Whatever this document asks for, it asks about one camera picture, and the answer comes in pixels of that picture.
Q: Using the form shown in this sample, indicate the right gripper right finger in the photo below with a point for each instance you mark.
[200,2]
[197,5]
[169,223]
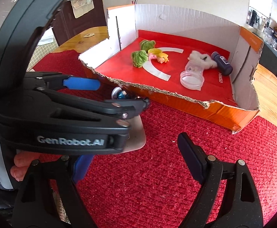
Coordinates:
[240,205]

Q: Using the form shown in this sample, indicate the large green yarn ball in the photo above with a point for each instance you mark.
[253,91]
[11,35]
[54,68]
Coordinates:
[139,58]

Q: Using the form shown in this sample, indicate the red knitted table cloth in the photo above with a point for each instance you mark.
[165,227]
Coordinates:
[152,187]

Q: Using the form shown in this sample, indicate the white cotton fluff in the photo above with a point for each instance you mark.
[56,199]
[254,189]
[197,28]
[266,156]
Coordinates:
[203,58]

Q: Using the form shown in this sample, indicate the beige hanging organizer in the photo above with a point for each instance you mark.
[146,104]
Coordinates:
[81,7]

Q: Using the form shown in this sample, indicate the taupe eye shadow case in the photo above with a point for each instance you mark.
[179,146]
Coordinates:
[136,135]

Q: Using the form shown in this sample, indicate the blonde pink doll figurine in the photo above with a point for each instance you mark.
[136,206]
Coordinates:
[161,57]

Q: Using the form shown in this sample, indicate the clear pink round lid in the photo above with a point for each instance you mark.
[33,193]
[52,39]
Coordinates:
[192,80]

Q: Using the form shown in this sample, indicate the person's left hand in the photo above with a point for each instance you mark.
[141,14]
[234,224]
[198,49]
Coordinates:
[22,162]

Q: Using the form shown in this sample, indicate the dark purple bottle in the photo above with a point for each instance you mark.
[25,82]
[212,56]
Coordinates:
[222,63]

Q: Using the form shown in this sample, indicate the orange white cardboard box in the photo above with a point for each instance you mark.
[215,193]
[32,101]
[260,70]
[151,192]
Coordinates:
[230,101]

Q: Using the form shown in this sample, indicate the wall mirror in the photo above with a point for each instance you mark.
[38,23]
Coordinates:
[259,13]

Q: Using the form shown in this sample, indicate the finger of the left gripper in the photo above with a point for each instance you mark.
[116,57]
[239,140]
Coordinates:
[121,108]
[57,81]

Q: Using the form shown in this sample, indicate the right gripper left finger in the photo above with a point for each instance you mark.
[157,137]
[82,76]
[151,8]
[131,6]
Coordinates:
[35,205]

